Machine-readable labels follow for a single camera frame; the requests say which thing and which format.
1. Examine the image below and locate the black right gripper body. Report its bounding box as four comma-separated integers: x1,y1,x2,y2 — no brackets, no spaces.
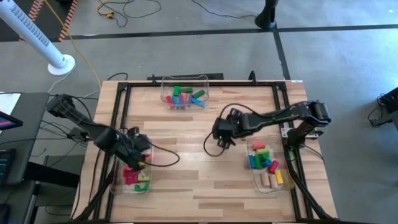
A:
212,114,250,141

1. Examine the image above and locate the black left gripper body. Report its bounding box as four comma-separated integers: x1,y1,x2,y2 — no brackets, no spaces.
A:
119,141,147,169

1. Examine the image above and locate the red cylinder block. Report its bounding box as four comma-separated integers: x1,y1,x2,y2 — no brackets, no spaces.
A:
267,160,280,174

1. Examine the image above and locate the clear plastic bin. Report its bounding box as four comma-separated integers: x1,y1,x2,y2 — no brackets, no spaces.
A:
160,74,210,110
109,136,154,195
247,136,295,194

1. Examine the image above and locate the long black bar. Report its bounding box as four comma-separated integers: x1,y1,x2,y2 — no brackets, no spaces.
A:
146,72,224,82

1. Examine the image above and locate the grey metal mounting plate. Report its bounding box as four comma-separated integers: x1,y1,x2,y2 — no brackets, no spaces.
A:
280,126,320,139

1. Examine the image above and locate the black power adapter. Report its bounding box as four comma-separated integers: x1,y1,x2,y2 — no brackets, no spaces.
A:
68,126,90,142

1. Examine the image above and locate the black desk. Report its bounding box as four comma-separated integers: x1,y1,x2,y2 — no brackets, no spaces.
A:
0,91,50,187

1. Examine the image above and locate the silver aluminium profile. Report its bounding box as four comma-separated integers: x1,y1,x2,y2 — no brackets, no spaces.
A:
22,182,43,224

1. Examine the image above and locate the black pole stand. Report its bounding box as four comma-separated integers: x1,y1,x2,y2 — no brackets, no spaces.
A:
254,0,280,31

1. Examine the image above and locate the black laptop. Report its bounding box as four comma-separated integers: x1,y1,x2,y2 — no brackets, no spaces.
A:
0,148,17,187

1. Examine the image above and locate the black tablet screen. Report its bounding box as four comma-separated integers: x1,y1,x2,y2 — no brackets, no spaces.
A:
0,111,24,131

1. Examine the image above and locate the white paper sheet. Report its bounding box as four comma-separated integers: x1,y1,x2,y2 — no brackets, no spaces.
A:
0,92,22,116

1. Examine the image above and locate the white tower fan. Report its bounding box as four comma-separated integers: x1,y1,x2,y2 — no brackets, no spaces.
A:
0,0,76,77

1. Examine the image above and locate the black floor mat striped edge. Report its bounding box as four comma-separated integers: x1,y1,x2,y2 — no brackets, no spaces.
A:
0,0,80,43

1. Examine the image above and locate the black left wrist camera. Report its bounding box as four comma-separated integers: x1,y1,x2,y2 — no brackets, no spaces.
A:
129,126,152,152

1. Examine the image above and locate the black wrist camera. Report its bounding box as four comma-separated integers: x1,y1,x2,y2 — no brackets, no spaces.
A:
129,126,152,152
228,107,244,120

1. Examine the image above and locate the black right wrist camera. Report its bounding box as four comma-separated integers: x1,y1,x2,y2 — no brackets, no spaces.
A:
228,107,244,120

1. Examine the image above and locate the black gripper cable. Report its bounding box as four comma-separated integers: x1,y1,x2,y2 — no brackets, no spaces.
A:
203,103,280,157
124,130,181,168

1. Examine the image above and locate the black floor cable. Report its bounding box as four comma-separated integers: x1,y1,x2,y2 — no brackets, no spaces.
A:
191,0,259,19
106,72,129,82

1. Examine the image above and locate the black cable yellow plug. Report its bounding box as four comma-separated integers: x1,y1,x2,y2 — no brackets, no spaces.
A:
96,0,162,29

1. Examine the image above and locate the black device with cables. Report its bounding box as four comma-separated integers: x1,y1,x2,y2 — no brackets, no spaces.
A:
366,86,398,129

